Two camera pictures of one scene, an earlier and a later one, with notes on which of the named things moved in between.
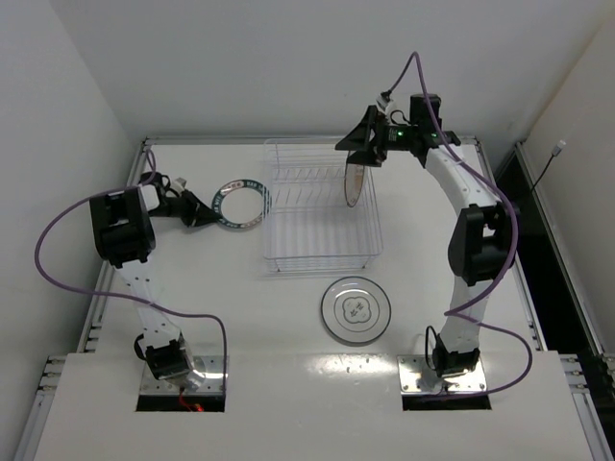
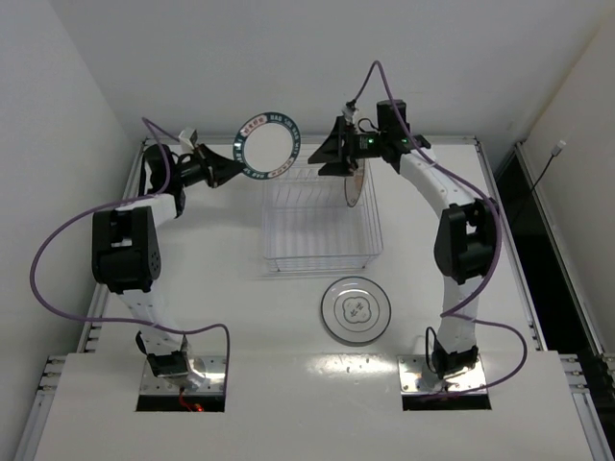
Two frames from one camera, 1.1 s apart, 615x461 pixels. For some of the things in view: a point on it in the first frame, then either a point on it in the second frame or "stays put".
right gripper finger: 365,157 to 338,169
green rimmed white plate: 242,203 to 266,145
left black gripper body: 190,208 to 207,168
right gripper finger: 358,137 to 332,149
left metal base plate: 210,366 stays put
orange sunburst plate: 354,181 stays put
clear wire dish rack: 307,222 stays put
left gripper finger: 204,215 to 224,166
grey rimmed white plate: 356,309 stays put
